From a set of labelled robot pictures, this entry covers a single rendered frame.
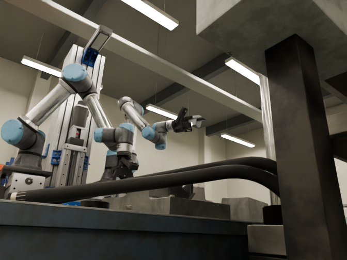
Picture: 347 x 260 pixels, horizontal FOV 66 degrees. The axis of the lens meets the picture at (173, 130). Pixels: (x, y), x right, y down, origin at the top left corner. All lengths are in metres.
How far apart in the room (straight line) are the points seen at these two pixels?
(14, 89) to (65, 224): 6.53
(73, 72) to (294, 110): 1.25
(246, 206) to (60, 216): 0.80
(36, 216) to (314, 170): 0.44
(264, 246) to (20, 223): 0.49
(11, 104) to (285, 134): 6.61
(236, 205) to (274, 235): 0.53
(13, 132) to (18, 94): 5.48
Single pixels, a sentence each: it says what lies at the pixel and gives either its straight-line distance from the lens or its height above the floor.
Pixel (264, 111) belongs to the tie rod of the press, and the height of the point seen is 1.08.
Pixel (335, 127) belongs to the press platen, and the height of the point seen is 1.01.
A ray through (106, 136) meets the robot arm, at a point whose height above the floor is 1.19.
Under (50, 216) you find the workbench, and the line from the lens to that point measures 0.53.
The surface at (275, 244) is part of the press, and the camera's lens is 0.66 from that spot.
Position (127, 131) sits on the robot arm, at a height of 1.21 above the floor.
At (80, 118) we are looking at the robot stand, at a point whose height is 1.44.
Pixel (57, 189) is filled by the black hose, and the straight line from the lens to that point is 0.62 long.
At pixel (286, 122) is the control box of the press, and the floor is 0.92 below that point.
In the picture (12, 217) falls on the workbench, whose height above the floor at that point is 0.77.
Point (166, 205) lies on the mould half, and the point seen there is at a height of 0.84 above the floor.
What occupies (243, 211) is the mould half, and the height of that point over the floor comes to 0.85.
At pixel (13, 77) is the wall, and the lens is 7.12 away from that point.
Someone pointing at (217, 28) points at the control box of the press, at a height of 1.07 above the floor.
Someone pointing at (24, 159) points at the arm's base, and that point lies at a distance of 1.59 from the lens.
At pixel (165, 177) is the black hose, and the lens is 0.59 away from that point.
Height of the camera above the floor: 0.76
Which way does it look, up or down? 21 degrees up
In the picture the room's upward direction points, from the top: 2 degrees clockwise
